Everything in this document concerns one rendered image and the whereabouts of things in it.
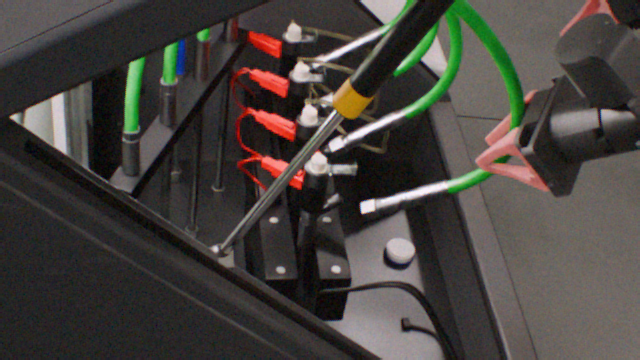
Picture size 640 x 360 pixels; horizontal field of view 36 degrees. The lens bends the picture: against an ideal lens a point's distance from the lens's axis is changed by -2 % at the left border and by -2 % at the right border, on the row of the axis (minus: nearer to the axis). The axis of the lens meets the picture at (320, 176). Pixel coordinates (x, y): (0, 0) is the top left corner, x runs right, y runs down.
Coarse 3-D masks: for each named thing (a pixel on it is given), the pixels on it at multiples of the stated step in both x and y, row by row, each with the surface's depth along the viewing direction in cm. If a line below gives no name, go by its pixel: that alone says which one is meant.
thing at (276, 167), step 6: (264, 162) 112; (270, 162) 112; (276, 162) 112; (282, 162) 112; (270, 168) 112; (276, 168) 111; (282, 168) 111; (276, 174) 112; (300, 174) 111; (294, 180) 111; (300, 180) 111; (294, 186) 112; (300, 186) 111
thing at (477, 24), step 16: (464, 0) 86; (464, 16) 86; (480, 16) 87; (480, 32) 87; (496, 48) 88; (144, 64) 96; (496, 64) 90; (512, 64) 90; (128, 80) 97; (512, 80) 90; (128, 96) 98; (512, 96) 91; (128, 112) 100; (512, 112) 93; (128, 128) 101; (512, 128) 94; (496, 160) 97; (464, 176) 100; (480, 176) 98
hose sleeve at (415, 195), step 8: (432, 184) 101; (440, 184) 100; (400, 192) 103; (408, 192) 102; (416, 192) 101; (424, 192) 101; (432, 192) 101; (440, 192) 100; (448, 192) 100; (376, 200) 104; (384, 200) 103; (392, 200) 102; (400, 200) 102; (408, 200) 102; (416, 200) 101; (424, 200) 101; (432, 200) 101; (376, 208) 103; (384, 208) 103; (392, 208) 103; (400, 208) 103
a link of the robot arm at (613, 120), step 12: (612, 108) 84; (624, 108) 83; (612, 120) 84; (624, 120) 83; (636, 120) 83; (600, 132) 86; (612, 132) 84; (624, 132) 84; (636, 132) 83; (612, 144) 85; (624, 144) 85
